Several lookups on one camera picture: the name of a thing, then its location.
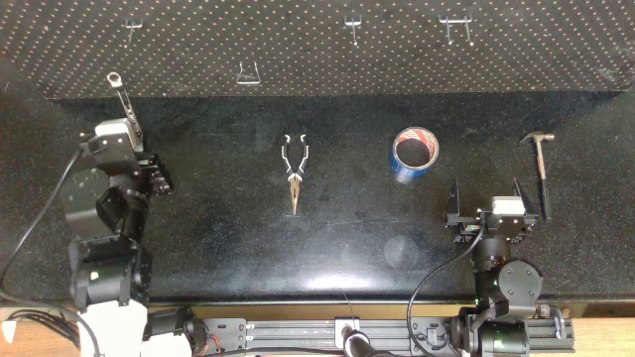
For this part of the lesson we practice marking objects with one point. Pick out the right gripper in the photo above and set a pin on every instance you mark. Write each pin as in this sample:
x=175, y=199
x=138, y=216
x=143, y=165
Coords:
x=466, y=222

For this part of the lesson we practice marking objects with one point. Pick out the black and white pliers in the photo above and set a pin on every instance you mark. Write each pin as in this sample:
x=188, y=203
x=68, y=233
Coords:
x=295, y=181

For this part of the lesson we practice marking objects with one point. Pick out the wrench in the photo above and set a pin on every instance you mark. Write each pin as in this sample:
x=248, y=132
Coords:
x=125, y=101

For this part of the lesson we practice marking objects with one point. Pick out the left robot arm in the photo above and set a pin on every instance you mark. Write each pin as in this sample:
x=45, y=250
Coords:
x=109, y=268

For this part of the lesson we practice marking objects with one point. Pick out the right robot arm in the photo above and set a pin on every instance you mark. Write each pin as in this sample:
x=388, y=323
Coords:
x=518, y=287

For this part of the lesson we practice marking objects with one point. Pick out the black pegboard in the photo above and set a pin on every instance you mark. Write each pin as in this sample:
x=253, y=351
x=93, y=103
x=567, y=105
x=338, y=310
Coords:
x=317, y=59

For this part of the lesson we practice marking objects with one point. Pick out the hammer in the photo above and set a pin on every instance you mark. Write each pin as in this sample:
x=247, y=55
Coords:
x=542, y=168

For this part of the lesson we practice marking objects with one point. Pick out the roll of blue tape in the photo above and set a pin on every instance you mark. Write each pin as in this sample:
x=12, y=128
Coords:
x=404, y=172

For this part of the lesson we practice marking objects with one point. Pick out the metal hook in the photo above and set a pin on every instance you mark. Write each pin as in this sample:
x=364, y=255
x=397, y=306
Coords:
x=455, y=20
x=133, y=24
x=353, y=30
x=248, y=82

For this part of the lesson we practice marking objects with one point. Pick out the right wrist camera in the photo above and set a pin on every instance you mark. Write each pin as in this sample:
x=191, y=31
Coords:
x=508, y=205

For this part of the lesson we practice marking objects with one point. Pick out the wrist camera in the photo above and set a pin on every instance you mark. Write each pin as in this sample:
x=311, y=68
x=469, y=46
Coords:
x=508, y=205
x=114, y=130

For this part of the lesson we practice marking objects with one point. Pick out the mounting rail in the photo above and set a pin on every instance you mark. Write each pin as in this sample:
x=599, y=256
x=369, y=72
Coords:
x=297, y=334

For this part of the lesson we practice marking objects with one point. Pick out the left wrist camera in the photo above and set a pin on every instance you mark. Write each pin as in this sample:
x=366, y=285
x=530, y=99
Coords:
x=114, y=130

